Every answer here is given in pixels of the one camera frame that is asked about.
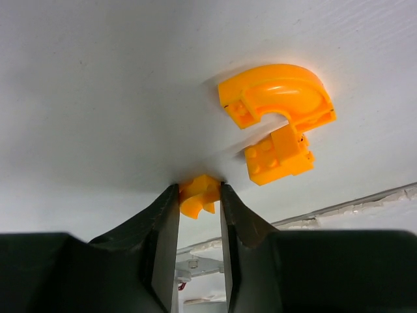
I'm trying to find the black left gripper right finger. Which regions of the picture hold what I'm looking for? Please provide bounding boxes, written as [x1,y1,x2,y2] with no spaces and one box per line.
[220,183,416,312]

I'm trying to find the yellow curved elbow lego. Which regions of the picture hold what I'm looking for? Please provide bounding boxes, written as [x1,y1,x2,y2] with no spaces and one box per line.
[218,64,336,132]

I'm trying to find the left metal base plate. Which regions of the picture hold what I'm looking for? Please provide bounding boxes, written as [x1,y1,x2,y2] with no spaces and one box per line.
[175,254,224,282]

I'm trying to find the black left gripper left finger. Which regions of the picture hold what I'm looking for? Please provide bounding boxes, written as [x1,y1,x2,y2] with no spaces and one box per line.
[1,185,179,312]

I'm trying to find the yellow two by two block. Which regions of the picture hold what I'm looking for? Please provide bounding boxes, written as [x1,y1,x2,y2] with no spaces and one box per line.
[244,125,315,186]

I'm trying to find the yellow curved lego piece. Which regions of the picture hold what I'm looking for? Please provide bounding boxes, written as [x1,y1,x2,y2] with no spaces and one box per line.
[179,174,221,219]

